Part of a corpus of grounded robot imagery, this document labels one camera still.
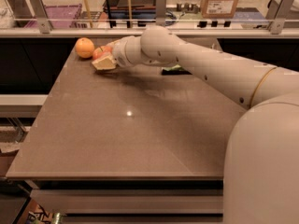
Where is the grey table drawer front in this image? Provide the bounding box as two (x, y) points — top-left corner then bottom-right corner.
(31, 189), (223, 215)

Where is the left metal rail bracket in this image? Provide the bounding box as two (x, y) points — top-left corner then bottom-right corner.
(29, 0), (52, 34)

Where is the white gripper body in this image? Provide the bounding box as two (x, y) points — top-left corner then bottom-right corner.
(112, 36), (136, 67)

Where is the orange fruit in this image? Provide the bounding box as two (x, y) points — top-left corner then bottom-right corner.
(75, 37), (94, 59)

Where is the green chip bag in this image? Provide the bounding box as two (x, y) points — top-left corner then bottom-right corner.
(162, 64), (190, 76)

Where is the middle metal rail bracket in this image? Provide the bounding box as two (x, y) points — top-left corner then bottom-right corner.
(155, 0), (166, 26)

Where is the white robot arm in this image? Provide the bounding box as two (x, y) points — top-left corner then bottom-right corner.
(92, 26), (299, 224)

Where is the right metal rail bracket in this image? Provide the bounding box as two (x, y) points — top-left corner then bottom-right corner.
(269, 0), (294, 35)

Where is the metal rail bracket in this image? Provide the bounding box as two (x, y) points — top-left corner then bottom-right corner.
(269, 0), (294, 35)
(155, 0), (166, 26)
(29, 0), (52, 34)

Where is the purple plastic crate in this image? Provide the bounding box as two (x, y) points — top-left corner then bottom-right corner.
(24, 3), (84, 29)

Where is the red apple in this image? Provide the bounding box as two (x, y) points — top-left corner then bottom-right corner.
(93, 46), (112, 60)

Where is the cardboard box with label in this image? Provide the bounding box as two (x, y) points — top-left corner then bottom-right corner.
(200, 0), (239, 18)

